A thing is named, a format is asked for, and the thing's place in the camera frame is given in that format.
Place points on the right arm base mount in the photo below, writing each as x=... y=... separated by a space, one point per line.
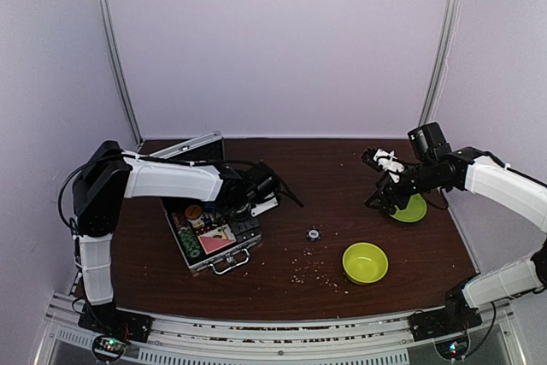
x=449 y=325

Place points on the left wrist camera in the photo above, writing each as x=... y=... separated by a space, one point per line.
x=261 y=208

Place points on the green chip stack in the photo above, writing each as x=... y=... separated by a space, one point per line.
x=190 y=243

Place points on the pink playing card deck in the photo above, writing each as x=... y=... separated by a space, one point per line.
x=217 y=239

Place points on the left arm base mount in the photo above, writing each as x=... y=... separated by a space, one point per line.
x=116 y=329

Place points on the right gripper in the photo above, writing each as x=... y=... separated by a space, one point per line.
x=385 y=192

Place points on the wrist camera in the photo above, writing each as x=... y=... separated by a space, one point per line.
x=261 y=208
x=381 y=160

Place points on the green plate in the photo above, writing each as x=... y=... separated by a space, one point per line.
x=415 y=211

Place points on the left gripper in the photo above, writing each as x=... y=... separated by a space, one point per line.
x=243 y=231

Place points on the aluminium poker case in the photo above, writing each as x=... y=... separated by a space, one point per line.
x=207 y=146

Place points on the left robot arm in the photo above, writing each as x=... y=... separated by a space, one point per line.
x=239 y=190

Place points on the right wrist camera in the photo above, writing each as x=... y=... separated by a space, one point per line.
x=381 y=160

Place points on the right frame post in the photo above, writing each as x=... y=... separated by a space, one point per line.
x=440 y=62

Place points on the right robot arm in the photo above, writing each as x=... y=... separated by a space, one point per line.
x=481 y=174

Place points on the left frame post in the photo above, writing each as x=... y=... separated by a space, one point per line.
x=118 y=72

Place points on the white dealer button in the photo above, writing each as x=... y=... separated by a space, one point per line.
x=197 y=223

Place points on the frame post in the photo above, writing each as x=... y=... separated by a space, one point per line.
x=440 y=62
x=118 y=72

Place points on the purple 500 chip right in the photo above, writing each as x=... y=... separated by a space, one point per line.
x=313 y=234

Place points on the green bowl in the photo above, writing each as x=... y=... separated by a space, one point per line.
x=364 y=263

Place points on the orange big blind button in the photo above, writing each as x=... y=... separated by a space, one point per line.
x=193 y=212

